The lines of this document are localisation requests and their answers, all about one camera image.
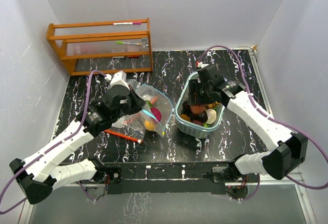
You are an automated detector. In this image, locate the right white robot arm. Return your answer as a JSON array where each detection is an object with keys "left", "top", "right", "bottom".
[{"left": 188, "top": 62, "right": 308, "bottom": 181}]

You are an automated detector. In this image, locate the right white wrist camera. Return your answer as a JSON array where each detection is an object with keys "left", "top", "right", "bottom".
[{"left": 196, "top": 61, "right": 209, "bottom": 70}]

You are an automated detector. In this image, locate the orange-zipper clear bag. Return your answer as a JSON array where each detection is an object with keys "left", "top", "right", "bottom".
[{"left": 105, "top": 114, "right": 146, "bottom": 144}]

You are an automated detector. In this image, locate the pink white marker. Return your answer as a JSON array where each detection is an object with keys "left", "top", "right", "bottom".
[{"left": 112, "top": 22, "right": 142, "bottom": 26}]

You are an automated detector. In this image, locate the green marker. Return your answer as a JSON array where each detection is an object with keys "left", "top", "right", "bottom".
[{"left": 116, "top": 41, "right": 141, "bottom": 46}]

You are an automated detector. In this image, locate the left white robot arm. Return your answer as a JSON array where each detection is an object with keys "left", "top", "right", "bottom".
[{"left": 9, "top": 85, "right": 146, "bottom": 205}]

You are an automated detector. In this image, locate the green yellow mango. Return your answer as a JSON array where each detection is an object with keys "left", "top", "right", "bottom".
[{"left": 146, "top": 100, "right": 153, "bottom": 109}]

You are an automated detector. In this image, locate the magenta round fruit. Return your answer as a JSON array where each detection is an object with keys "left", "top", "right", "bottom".
[{"left": 150, "top": 107, "right": 162, "bottom": 122}]

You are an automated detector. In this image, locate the blue-zipper clear bag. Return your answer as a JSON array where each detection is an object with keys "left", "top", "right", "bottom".
[{"left": 125, "top": 79, "right": 172, "bottom": 137}]

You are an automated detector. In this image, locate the orange fruit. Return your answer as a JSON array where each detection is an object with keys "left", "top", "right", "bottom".
[{"left": 180, "top": 114, "right": 191, "bottom": 122}]

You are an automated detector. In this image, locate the light blue plastic basket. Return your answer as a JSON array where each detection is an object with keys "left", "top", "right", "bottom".
[{"left": 175, "top": 72, "right": 224, "bottom": 139}]

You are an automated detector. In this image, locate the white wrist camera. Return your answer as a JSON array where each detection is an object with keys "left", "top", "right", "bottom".
[
  {"left": 105, "top": 71, "right": 129, "bottom": 88},
  {"left": 196, "top": 61, "right": 209, "bottom": 70}
]

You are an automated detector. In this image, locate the red apple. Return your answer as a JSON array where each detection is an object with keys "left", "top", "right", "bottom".
[{"left": 190, "top": 105, "right": 206, "bottom": 115}]

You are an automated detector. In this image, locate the longan bunch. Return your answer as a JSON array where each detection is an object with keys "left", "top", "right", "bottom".
[{"left": 207, "top": 102, "right": 221, "bottom": 111}]

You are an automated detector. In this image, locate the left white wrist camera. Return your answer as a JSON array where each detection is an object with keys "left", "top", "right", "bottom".
[{"left": 105, "top": 71, "right": 129, "bottom": 88}]

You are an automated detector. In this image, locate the orange wooden shelf rack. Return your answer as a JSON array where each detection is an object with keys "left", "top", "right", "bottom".
[{"left": 46, "top": 18, "right": 153, "bottom": 76}]

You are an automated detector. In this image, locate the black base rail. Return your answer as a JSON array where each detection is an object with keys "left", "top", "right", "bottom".
[{"left": 105, "top": 162, "right": 250, "bottom": 194}]

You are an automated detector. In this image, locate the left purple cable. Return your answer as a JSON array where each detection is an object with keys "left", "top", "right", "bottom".
[{"left": 0, "top": 70, "right": 113, "bottom": 214}]

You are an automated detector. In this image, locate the white round bun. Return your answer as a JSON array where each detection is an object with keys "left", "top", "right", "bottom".
[{"left": 205, "top": 109, "right": 217, "bottom": 124}]

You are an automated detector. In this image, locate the purple cable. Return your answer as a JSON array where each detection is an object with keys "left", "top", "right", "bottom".
[
  {"left": 195, "top": 45, "right": 328, "bottom": 201},
  {"left": 0, "top": 70, "right": 113, "bottom": 214}
]

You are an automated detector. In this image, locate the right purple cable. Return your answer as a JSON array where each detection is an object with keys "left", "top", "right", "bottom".
[{"left": 195, "top": 45, "right": 328, "bottom": 201}]

